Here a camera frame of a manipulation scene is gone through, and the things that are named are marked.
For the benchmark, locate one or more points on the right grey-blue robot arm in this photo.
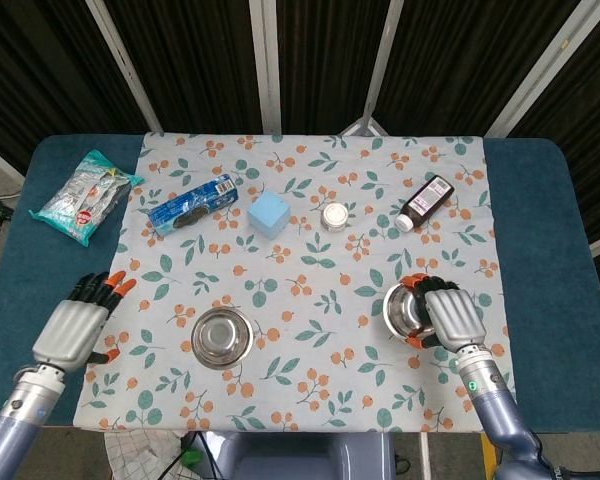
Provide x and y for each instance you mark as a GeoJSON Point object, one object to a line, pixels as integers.
{"type": "Point", "coordinates": [495, 405]}

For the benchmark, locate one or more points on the white table leg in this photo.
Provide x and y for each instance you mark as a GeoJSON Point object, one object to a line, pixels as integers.
{"type": "Point", "coordinates": [425, 455]}

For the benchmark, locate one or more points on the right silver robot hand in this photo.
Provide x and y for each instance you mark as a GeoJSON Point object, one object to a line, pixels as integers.
{"type": "Point", "coordinates": [455, 315]}

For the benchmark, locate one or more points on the small green object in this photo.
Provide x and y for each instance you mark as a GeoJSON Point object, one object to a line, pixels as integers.
{"type": "Point", "coordinates": [191, 457]}

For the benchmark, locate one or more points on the teal snack packet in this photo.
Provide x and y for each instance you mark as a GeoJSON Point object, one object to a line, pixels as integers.
{"type": "Point", "coordinates": [82, 197]}

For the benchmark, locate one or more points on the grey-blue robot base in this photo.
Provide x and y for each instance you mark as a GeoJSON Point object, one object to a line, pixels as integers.
{"type": "Point", "coordinates": [305, 457]}

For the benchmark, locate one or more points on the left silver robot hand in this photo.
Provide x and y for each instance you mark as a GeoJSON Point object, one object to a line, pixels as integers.
{"type": "Point", "coordinates": [67, 332]}

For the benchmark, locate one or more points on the floral tablecloth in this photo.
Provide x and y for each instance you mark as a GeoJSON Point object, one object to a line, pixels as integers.
{"type": "Point", "coordinates": [300, 320]}

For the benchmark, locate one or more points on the light blue foam cube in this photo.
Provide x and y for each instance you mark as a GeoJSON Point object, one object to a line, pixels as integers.
{"type": "Point", "coordinates": [268, 214]}

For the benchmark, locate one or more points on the white grid-pattern cloth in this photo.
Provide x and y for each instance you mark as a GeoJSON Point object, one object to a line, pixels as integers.
{"type": "Point", "coordinates": [140, 457]}

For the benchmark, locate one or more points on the brown medicine bottle white cap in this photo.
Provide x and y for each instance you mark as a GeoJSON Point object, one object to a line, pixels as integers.
{"type": "Point", "coordinates": [425, 200]}

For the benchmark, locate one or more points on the blue cookie box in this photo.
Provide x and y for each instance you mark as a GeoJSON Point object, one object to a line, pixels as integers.
{"type": "Point", "coordinates": [192, 205]}

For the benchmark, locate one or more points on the small silver-lidded can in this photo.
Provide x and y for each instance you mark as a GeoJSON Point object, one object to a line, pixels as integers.
{"type": "Point", "coordinates": [335, 216]}

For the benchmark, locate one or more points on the dark teal table cover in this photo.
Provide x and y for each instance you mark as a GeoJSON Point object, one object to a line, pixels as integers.
{"type": "Point", "coordinates": [540, 210]}

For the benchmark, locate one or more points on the grey metal stand foot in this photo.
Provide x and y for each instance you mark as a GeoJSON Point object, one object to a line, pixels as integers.
{"type": "Point", "coordinates": [362, 127]}

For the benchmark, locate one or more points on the metal bowl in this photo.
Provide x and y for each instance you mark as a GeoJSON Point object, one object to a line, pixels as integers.
{"type": "Point", "coordinates": [402, 312]}
{"type": "Point", "coordinates": [222, 337]}

